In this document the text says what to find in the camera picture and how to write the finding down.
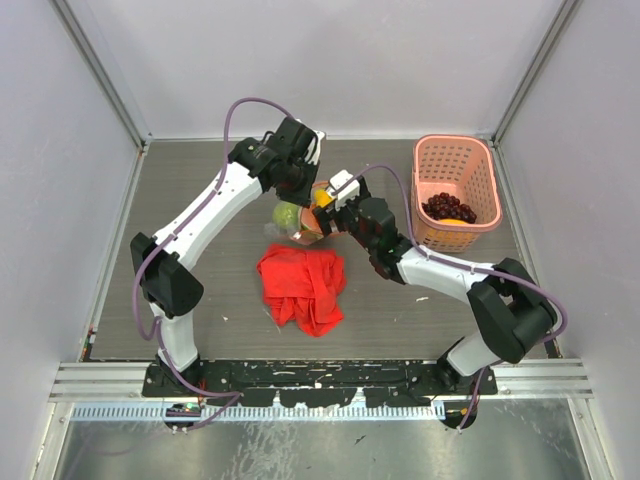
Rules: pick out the orange mango toy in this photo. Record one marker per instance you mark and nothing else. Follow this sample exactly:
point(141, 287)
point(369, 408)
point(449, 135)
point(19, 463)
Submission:
point(453, 222)

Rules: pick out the red crumpled cloth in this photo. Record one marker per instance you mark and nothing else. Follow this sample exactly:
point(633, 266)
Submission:
point(303, 286)

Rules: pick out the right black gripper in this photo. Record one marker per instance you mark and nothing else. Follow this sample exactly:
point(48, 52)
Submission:
point(324, 219)

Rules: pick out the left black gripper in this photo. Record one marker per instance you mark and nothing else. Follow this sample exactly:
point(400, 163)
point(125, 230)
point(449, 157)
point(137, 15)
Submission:
point(301, 197)

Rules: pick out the green custard apple toy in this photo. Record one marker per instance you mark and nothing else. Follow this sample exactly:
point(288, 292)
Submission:
point(286, 215)

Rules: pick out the dark purple grapes toy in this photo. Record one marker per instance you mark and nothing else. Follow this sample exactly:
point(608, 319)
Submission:
point(444, 207)

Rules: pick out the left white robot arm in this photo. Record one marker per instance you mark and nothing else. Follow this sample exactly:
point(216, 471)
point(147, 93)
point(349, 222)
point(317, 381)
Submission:
point(163, 262)

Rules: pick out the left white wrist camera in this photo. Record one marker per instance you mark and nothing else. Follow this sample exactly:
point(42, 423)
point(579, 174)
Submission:
point(313, 155)

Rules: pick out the yellow lemon toy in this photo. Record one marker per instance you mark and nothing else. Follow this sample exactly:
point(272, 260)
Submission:
point(322, 198)

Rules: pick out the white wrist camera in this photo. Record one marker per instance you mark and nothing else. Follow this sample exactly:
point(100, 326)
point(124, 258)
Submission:
point(313, 155)
point(343, 186)

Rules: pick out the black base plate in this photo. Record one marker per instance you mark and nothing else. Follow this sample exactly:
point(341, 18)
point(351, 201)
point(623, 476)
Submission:
point(315, 384)

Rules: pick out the slotted cable duct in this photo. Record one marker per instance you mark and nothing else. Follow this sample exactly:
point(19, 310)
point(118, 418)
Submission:
point(166, 411)

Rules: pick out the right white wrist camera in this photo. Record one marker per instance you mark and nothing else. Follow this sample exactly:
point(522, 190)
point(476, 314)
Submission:
point(343, 186)

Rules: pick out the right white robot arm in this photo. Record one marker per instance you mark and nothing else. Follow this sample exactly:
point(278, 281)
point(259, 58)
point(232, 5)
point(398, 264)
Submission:
point(511, 313)

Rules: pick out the pink plastic basket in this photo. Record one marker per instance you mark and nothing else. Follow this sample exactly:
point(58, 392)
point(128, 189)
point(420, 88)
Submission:
point(461, 166)

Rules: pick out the clear zip bag orange zipper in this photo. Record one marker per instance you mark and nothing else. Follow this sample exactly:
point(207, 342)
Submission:
point(272, 230)

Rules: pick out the watermelon slice toy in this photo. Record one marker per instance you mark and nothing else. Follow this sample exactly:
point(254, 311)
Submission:
point(308, 232)

